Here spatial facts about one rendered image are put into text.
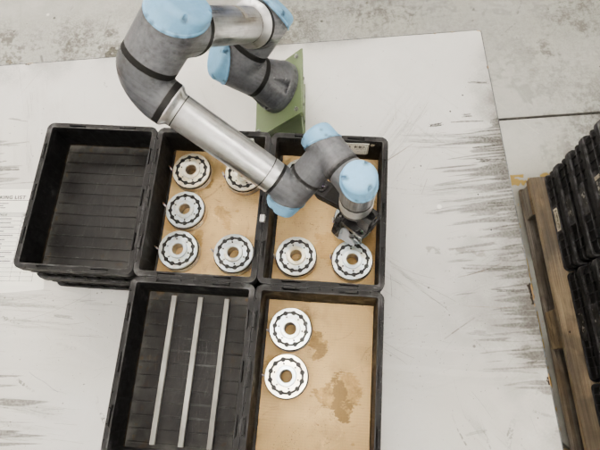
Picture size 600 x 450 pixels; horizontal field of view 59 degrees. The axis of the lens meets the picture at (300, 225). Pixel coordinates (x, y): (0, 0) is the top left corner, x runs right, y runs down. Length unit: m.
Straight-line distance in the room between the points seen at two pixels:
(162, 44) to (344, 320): 0.75
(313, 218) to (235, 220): 0.21
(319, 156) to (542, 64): 1.87
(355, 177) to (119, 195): 0.74
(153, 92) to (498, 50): 2.00
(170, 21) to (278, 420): 0.89
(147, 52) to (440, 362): 1.02
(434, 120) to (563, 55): 1.28
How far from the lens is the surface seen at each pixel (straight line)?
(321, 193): 1.23
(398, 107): 1.69
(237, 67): 1.43
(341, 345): 1.31
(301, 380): 1.28
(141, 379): 1.39
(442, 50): 1.83
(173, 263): 1.38
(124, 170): 1.55
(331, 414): 1.31
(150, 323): 1.39
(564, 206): 2.18
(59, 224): 1.56
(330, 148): 1.07
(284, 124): 1.51
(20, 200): 1.80
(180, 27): 1.02
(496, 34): 2.84
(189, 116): 1.09
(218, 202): 1.43
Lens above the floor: 2.14
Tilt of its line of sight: 71 degrees down
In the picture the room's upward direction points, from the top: 9 degrees counter-clockwise
